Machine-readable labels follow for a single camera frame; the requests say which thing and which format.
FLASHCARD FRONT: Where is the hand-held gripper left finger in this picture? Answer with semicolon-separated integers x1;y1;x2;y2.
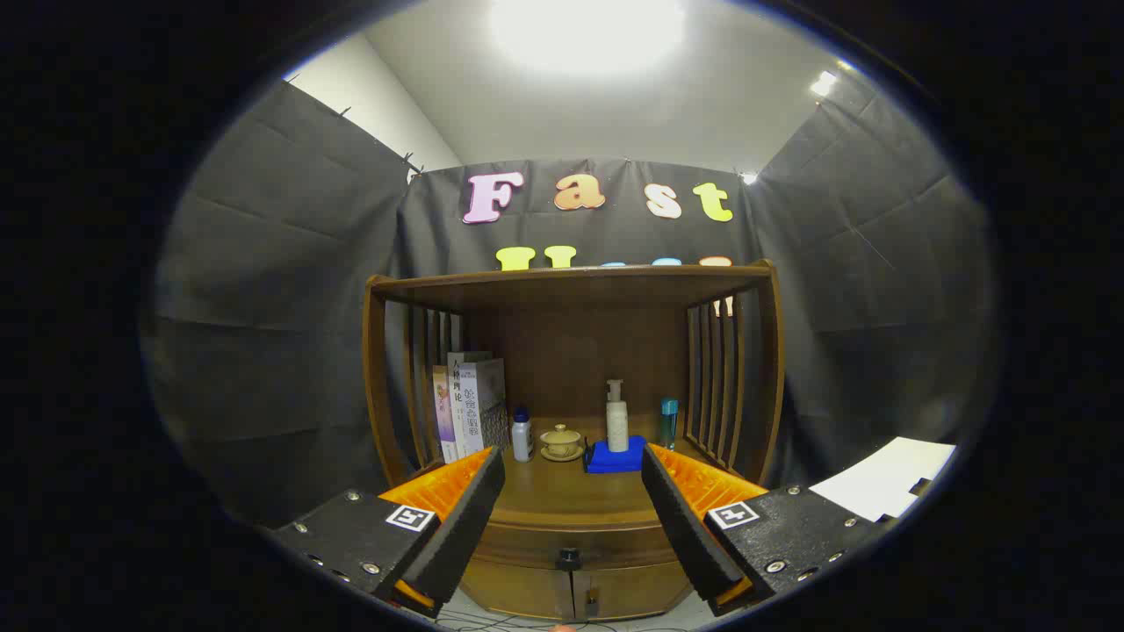
268;446;508;615

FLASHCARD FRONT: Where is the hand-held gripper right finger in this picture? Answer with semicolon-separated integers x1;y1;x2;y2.
639;443;898;617

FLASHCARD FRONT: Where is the wooden countertop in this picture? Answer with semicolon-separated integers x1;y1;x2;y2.
413;414;703;528

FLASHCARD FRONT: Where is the wooden cabinet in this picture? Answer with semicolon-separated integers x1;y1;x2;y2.
363;259;785;622

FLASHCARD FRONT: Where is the blue cloth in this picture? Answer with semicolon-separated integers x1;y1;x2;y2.
585;436;648;475

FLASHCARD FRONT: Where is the purple book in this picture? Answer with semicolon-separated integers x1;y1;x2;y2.
432;365;458;464

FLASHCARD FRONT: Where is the white pump bottle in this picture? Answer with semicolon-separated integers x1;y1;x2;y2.
605;379;630;454

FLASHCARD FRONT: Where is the yellow lidded teacup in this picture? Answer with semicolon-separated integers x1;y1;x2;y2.
538;423;586;463

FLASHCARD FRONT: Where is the white patterned book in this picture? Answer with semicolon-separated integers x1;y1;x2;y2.
458;358;510;456

